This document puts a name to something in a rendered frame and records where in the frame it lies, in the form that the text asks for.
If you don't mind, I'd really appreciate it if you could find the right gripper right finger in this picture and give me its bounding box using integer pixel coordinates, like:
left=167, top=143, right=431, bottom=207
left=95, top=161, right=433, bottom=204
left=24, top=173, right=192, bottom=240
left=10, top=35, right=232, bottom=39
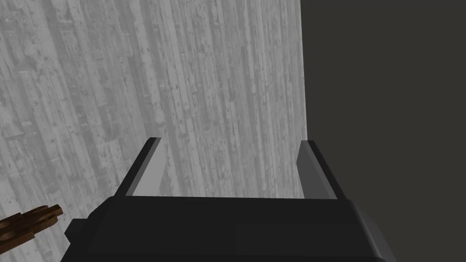
left=296, top=140, right=348, bottom=201

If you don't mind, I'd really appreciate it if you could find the brown wooden furniture piece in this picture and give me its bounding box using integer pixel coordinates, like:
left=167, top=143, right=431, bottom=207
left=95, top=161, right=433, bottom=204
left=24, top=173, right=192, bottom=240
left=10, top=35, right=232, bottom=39
left=0, top=204, right=64, bottom=255

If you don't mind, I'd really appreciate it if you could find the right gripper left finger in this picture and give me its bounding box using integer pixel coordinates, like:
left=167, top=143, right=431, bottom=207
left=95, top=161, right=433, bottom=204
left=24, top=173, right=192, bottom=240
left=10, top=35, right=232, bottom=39
left=114, top=137, right=167, bottom=197

